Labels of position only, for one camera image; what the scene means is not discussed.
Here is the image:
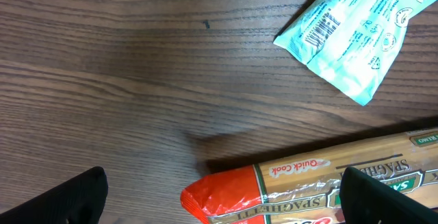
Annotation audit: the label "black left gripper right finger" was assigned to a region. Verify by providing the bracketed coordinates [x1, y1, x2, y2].
[339, 167, 437, 224]

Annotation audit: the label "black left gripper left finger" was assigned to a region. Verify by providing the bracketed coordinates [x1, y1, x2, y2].
[1, 166, 108, 224]

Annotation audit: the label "red spaghetti packet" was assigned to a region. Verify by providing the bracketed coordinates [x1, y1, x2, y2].
[181, 128, 437, 224]

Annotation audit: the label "teal tissue packet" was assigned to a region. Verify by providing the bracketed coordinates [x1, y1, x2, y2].
[274, 0, 436, 105]

